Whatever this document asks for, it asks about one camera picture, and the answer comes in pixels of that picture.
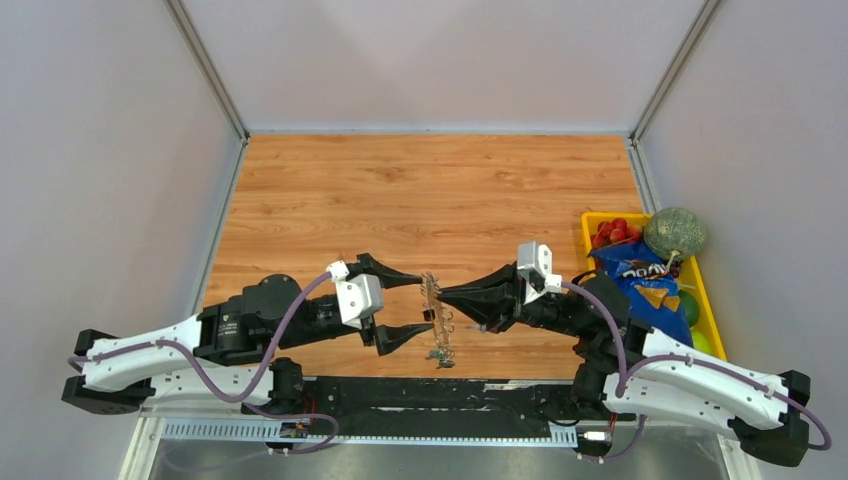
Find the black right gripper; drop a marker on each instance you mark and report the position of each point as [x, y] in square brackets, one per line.
[496, 300]

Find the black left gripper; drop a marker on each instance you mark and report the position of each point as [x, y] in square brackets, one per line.
[391, 335]

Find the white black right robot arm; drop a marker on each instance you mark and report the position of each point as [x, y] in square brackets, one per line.
[632, 368]

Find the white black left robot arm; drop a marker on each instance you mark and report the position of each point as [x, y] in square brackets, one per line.
[227, 350]

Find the red strawberries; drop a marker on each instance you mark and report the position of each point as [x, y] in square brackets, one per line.
[615, 232]

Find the blue chips bag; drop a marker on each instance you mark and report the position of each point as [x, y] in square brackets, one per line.
[653, 292]

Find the green melon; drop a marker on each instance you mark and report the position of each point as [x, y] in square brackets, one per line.
[675, 233]

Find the yellow plastic bin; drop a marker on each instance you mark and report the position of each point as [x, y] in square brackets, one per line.
[690, 278]

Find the light green lime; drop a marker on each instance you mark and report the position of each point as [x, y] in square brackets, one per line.
[702, 343]

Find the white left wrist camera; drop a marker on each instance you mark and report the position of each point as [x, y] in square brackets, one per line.
[359, 296]

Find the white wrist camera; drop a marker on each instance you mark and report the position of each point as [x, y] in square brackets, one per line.
[534, 269]
[359, 296]

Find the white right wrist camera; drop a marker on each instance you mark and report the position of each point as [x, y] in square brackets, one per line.
[534, 269]

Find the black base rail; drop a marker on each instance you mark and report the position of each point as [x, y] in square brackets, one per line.
[435, 407]

